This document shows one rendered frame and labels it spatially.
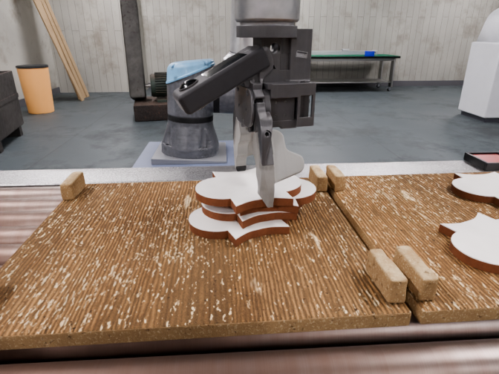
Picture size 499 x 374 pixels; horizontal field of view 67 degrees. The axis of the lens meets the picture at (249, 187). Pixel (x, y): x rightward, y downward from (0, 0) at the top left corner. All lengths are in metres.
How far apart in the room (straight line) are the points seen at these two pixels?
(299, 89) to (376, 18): 9.23
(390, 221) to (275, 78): 0.24
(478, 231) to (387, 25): 9.32
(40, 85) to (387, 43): 7.22
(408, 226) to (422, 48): 9.67
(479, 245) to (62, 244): 0.48
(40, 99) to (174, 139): 5.88
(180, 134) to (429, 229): 0.62
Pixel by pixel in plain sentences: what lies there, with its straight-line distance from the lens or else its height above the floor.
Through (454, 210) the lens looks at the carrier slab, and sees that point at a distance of 0.61.
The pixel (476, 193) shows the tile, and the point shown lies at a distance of 0.66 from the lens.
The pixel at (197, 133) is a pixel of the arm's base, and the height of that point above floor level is 0.94.
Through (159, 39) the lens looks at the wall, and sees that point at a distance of 9.14.
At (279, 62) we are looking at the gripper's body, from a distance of 0.47.
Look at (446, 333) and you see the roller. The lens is 0.43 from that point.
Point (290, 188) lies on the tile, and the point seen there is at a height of 0.98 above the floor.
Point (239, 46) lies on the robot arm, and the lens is 0.93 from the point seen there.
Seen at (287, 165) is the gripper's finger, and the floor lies 1.02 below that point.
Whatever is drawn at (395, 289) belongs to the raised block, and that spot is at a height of 0.95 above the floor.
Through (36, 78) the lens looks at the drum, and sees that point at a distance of 6.74.
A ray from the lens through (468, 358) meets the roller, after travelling 0.39.
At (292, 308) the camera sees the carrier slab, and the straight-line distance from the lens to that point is 0.37.
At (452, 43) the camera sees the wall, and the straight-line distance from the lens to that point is 10.49.
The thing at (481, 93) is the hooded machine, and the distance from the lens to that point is 6.39.
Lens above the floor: 1.17
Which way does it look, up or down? 22 degrees down
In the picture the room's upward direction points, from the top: straight up
